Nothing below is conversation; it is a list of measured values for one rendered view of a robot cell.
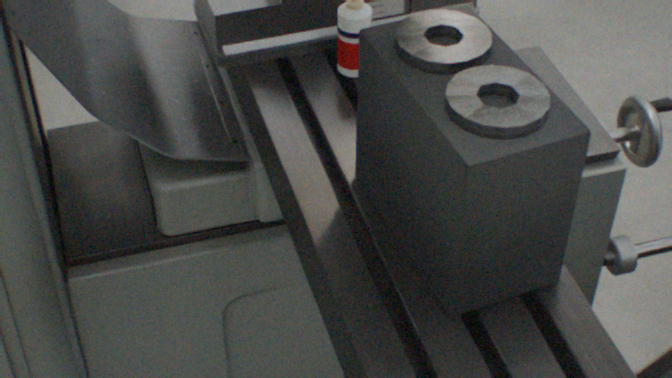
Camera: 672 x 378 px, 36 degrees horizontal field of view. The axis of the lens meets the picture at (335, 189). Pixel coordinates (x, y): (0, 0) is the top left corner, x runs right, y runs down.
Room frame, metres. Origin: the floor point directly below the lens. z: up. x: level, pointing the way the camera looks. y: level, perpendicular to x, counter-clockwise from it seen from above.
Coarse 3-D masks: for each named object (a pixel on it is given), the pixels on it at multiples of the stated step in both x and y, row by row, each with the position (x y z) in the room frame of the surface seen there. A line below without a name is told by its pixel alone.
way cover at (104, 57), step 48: (48, 0) 1.07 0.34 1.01; (96, 0) 1.20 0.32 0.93; (48, 48) 0.94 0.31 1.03; (96, 48) 1.07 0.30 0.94; (144, 48) 1.16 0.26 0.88; (192, 48) 1.19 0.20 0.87; (96, 96) 0.95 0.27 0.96; (144, 96) 1.03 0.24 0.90; (192, 96) 1.07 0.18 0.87; (144, 144) 0.92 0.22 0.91; (192, 144) 0.97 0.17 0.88; (240, 144) 0.98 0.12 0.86
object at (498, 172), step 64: (384, 64) 0.79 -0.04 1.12; (448, 64) 0.77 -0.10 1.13; (512, 64) 0.79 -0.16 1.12; (384, 128) 0.78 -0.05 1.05; (448, 128) 0.69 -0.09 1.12; (512, 128) 0.68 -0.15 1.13; (576, 128) 0.69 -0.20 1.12; (384, 192) 0.78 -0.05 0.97; (448, 192) 0.67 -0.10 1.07; (512, 192) 0.66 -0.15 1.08; (576, 192) 0.69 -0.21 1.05; (448, 256) 0.66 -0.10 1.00; (512, 256) 0.67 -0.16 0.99
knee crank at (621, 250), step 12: (612, 240) 1.15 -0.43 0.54; (624, 240) 1.15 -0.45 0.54; (648, 240) 1.17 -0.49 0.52; (660, 240) 1.17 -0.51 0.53; (612, 252) 1.14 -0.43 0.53; (624, 252) 1.13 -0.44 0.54; (636, 252) 1.14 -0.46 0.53; (648, 252) 1.15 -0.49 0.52; (660, 252) 1.16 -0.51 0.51; (612, 264) 1.13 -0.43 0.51; (624, 264) 1.12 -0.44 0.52; (636, 264) 1.12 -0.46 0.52
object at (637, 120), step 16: (640, 96) 1.32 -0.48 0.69; (624, 112) 1.34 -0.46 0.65; (640, 112) 1.30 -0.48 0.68; (656, 112) 1.29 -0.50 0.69; (624, 128) 1.30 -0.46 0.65; (640, 128) 1.30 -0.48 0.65; (656, 128) 1.26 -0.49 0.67; (624, 144) 1.32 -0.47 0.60; (640, 144) 1.29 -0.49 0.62; (656, 144) 1.25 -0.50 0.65; (640, 160) 1.27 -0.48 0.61; (656, 160) 1.25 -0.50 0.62
